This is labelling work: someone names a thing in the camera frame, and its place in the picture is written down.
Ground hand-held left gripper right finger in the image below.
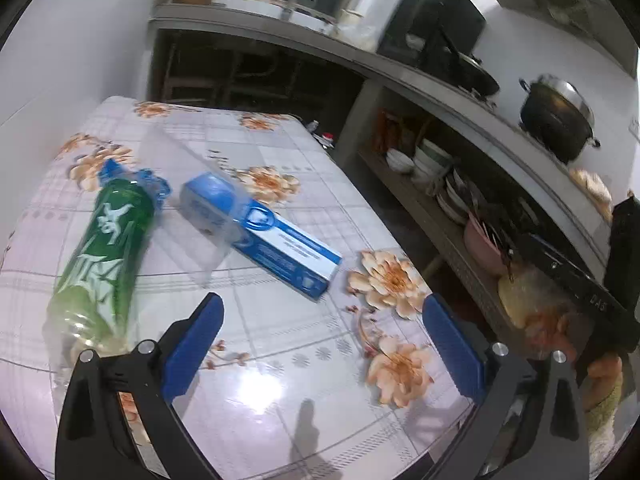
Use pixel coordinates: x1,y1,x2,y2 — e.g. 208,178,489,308
422,294,594,480

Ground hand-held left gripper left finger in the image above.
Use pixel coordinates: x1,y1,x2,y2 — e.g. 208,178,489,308
55,292,226,480

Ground green plastic bottle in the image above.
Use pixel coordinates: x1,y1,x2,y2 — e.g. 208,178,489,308
42,160,172,361

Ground blue toothpaste box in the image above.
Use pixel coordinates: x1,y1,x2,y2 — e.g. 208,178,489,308
179,171,344,304

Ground clear plastic packaging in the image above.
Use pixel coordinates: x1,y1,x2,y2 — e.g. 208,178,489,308
132,127,252,292

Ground person's right forearm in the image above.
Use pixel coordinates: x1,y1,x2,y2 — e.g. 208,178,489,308
582,391,626,476

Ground person's right hand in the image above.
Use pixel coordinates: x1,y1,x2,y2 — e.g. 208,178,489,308
585,352,624,404

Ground pale crumpled bag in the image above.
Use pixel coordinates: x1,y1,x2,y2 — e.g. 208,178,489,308
570,167,614,221

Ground pink bowl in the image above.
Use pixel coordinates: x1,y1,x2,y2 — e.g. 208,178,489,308
462,212,516,276

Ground floral tablecloth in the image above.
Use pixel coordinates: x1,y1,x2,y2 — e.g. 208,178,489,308
0,96,482,480

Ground lower shelf board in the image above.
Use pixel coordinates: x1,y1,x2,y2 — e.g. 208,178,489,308
357,147,507,312

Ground stack of white plates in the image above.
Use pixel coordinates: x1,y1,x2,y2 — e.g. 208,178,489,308
436,170,481,226

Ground black cooking pot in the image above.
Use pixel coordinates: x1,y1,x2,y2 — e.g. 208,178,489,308
517,74,602,164

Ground stack of white bowls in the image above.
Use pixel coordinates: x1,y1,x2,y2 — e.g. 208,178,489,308
412,139,454,191

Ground white bowl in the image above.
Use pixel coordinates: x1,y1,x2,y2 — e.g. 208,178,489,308
385,149,416,175

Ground red packets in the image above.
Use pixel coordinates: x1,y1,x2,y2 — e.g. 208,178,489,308
375,110,417,156

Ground black wok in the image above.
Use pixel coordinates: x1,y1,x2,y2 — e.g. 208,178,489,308
440,50,502,99

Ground concrete counter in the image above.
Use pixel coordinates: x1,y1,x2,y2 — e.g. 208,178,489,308
147,2,618,281

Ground black kitchen appliance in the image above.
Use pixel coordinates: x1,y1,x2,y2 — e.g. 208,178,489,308
376,0,487,69

